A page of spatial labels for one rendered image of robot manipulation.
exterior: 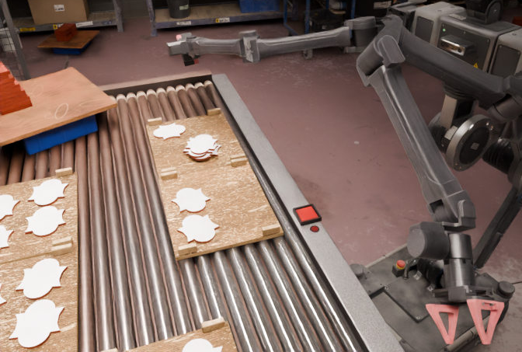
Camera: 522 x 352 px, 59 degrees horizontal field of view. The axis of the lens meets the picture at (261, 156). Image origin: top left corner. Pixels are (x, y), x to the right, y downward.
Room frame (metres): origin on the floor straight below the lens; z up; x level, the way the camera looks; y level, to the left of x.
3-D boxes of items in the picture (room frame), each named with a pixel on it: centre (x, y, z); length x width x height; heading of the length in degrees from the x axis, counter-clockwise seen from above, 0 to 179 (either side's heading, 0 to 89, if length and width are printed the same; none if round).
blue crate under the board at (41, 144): (1.78, 0.92, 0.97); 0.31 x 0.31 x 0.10; 39
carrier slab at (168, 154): (1.63, 0.28, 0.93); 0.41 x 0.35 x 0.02; 18
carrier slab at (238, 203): (1.23, 0.16, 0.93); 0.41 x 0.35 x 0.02; 17
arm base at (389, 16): (1.50, -0.43, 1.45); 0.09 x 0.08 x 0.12; 32
